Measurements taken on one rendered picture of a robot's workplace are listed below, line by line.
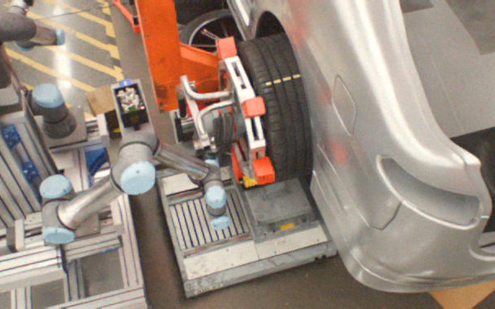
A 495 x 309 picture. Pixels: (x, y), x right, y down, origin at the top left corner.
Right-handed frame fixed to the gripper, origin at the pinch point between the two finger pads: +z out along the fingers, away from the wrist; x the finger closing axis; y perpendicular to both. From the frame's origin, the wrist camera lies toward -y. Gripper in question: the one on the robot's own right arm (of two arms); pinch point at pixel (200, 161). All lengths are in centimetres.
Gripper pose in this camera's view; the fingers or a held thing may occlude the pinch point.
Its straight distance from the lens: 256.9
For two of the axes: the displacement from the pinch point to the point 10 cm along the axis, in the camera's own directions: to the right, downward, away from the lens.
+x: -9.6, 2.4, -1.6
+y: -0.2, -6.0, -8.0
